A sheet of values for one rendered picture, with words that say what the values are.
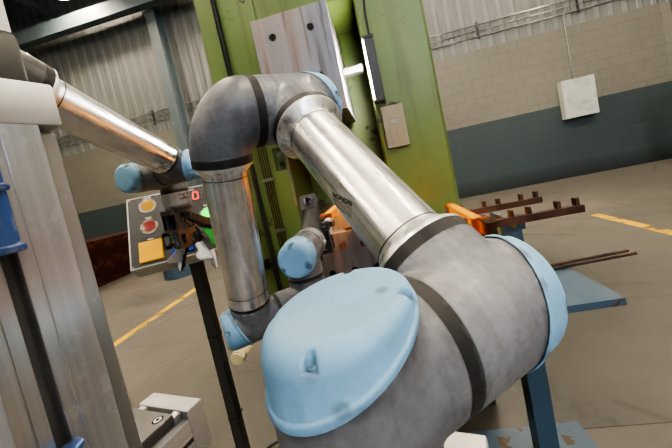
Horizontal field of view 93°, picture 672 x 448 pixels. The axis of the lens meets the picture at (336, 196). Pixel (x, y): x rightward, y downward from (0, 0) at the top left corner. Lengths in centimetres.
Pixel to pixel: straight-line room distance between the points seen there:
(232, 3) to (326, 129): 124
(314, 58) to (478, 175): 648
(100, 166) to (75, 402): 979
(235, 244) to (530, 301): 42
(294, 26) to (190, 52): 755
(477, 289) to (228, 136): 38
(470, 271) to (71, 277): 31
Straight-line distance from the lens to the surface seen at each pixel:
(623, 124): 872
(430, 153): 137
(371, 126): 170
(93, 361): 33
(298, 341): 21
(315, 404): 21
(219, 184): 53
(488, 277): 29
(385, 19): 147
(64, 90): 72
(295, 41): 133
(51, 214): 32
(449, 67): 762
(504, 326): 28
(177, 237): 100
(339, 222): 124
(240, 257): 57
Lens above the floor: 114
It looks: 4 degrees down
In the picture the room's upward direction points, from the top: 12 degrees counter-clockwise
